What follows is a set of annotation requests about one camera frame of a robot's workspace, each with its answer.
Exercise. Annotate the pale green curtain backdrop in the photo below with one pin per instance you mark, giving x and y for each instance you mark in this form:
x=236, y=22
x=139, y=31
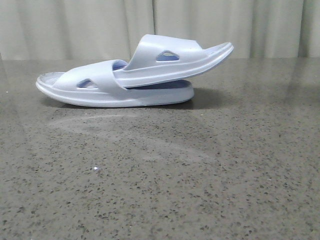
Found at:
x=111, y=29

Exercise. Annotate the light blue slipper with scuffed toe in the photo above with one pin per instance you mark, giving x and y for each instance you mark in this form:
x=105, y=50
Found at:
x=95, y=85

